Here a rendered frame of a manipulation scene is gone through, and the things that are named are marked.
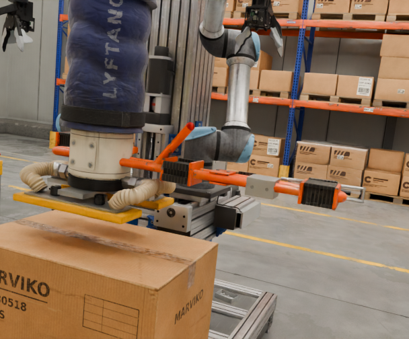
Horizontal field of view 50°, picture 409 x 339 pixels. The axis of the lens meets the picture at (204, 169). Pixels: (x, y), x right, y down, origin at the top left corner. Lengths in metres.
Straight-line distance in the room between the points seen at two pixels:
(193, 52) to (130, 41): 0.74
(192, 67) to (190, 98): 0.13
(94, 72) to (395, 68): 7.32
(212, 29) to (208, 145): 0.44
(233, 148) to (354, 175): 6.58
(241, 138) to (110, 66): 0.70
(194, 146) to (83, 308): 0.78
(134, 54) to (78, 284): 0.58
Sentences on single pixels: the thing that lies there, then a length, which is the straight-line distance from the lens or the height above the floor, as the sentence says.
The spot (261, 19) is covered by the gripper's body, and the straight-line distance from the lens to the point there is 1.40.
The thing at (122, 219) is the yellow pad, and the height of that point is 1.06.
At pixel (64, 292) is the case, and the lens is 1.16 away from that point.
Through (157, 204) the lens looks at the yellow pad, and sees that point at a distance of 1.24.
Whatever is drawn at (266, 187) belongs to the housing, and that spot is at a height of 1.18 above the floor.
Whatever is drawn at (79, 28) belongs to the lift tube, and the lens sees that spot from 1.19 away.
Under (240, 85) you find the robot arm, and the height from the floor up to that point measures 1.44.
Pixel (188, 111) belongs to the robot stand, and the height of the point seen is 1.32.
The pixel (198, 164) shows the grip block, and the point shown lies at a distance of 1.13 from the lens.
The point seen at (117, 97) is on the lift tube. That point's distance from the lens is 1.15.
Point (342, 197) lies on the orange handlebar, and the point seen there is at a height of 1.18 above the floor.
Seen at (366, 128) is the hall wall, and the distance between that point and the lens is 9.48.
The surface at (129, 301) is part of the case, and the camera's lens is 1.06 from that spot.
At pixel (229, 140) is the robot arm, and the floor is 1.23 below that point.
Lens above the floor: 1.35
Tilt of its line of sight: 8 degrees down
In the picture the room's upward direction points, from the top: 6 degrees clockwise
